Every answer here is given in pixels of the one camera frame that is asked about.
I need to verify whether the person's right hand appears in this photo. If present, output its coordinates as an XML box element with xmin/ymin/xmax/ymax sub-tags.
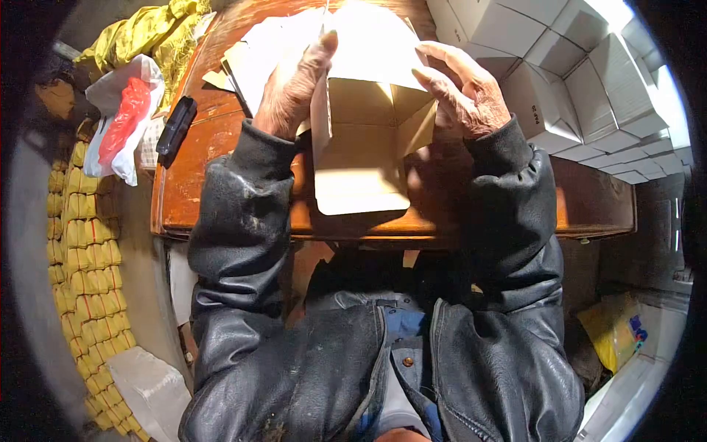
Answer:
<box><xmin>411</xmin><ymin>41</ymin><xmax>512</xmax><ymax>140</ymax></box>

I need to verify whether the person's left hand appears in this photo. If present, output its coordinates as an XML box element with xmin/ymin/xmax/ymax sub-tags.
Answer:
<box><xmin>252</xmin><ymin>29</ymin><xmax>339</xmax><ymax>141</ymax></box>

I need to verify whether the person's right thumb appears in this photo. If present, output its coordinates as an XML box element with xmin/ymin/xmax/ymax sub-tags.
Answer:
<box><xmin>411</xmin><ymin>67</ymin><xmax>470</xmax><ymax>111</ymax></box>

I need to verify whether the person's left thumb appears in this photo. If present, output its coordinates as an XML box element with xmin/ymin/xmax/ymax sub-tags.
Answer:
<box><xmin>298</xmin><ymin>29</ymin><xmax>339</xmax><ymax>84</ymax></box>

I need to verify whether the person's right index finger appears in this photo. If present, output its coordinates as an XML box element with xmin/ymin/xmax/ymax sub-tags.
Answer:
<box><xmin>415</xmin><ymin>41</ymin><xmax>481</xmax><ymax>75</ymax></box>

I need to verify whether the cardboard box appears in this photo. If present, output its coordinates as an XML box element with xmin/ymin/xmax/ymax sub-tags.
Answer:
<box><xmin>309</xmin><ymin>0</ymin><xmax>438</xmax><ymax>216</ymax></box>

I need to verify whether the pile of flat cardboard blanks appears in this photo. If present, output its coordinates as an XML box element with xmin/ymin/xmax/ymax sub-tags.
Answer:
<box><xmin>201</xmin><ymin>7</ymin><xmax>332</xmax><ymax>136</ymax></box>

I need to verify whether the stack of white cartons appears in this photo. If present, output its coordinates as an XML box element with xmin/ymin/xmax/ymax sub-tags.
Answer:
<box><xmin>426</xmin><ymin>0</ymin><xmax>694</xmax><ymax>185</ymax></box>

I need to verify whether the wooden table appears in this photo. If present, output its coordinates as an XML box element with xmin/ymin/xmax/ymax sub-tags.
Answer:
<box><xmin>150</xmin><ymin>0</ymin><xmax>637</xmax><ymax>244</ymax></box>

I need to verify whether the black rectangular case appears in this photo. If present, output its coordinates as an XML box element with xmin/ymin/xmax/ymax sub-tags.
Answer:
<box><xmin>156</xmin><ymin>96</ymin><xmax>198</xmax><ymax>169</ymax></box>

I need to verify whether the yellow cloth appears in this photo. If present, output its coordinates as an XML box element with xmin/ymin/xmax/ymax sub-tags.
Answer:
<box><xmin>73</xmin><ymin>0</ymin><xmax>212</xmax><ymax>108</ymax></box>

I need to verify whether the white and red plastic bag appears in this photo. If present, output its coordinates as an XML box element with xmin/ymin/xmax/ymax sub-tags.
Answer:
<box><xmin>83</xmin><ymin>53</ymin><xmax>165</xmax><ymax>187</ymax></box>

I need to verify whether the person's body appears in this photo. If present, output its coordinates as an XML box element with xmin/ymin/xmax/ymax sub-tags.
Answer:
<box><xmin>178</xmin><ymin>243</ymin><xmax>586</xmax><ymax>442</ymax></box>

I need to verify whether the yellow plastic bag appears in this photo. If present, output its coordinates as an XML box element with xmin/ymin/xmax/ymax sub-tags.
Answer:
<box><xmin>577</xmin><ymin>293</ymin><xmax>648</xmax><ymax>375</ymax></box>

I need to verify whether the stack of yellow paper bundles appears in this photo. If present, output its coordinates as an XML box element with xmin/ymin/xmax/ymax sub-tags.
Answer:
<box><xmin>46</xmin><ymin>119</ymin><xmax>151</xmax><ymax>442</ymax></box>

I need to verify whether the grey stone block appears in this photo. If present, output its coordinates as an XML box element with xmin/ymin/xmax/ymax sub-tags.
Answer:
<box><xmin>105</xmin><ymin>346</ymin><xmax>192</xmax><ymax>442</ymax></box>

